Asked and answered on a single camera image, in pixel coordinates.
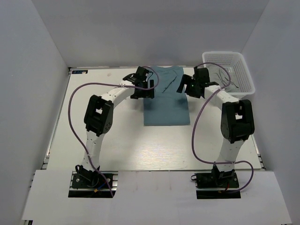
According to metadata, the blue t-shirt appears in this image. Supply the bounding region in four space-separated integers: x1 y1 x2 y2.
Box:
143 66 190 126

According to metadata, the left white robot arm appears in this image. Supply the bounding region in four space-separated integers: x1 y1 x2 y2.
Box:
76 67 154 187

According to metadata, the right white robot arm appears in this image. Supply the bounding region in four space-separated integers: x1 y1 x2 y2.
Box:
177 67 255 187

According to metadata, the grey t-shirt in basket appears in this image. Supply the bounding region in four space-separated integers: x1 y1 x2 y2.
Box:
207 65 240 92

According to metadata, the white plastic basket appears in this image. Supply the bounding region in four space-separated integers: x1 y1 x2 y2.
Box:
202 51 255 98

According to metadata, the blue label sticker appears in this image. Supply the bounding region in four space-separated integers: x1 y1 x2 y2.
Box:
71 70 88 74

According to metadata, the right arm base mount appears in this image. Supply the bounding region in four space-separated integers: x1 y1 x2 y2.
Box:
191 172 241 200

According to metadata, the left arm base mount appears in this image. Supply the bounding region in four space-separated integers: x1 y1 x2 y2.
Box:
68 165 118 198

